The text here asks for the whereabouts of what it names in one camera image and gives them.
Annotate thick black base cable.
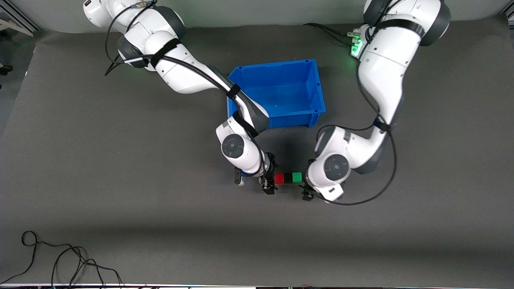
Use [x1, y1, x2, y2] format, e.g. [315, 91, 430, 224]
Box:
[303, 23, 358, 45]

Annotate thin black floor cable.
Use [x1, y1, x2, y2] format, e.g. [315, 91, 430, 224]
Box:
[51, 246, 123, 286]
[0, 231, 87, 284]

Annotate blue plastic storage bin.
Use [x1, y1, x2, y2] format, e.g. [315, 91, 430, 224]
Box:
[227, 59, 326, 129]

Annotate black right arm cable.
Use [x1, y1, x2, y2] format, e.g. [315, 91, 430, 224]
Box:
[104, 0, 267, 177]

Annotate dark grey table mat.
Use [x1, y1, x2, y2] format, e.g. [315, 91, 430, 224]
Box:
[0, 18, 514, 286]

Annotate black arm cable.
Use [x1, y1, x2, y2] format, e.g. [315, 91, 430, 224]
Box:
[104, 0, 267, 177]
[311, 0, 398, 206]

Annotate aluminium frame rail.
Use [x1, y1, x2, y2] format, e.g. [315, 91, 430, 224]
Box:
[0, 6, 41, 37]

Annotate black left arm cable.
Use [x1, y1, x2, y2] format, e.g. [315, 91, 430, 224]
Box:
[311, 0, 398, 206]

